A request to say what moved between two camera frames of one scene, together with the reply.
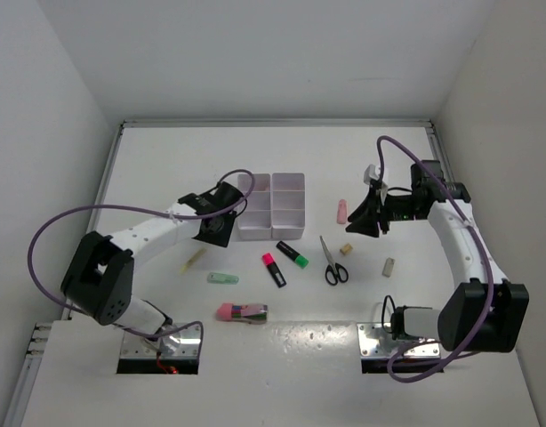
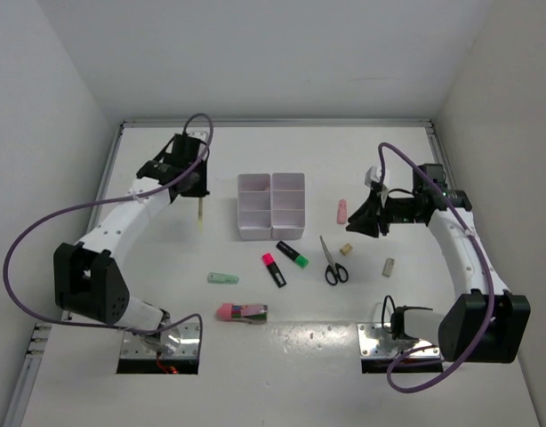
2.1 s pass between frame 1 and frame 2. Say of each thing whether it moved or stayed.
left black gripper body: moved
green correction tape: stayed
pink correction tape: stayed
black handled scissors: stayed
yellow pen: moved
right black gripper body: stayed
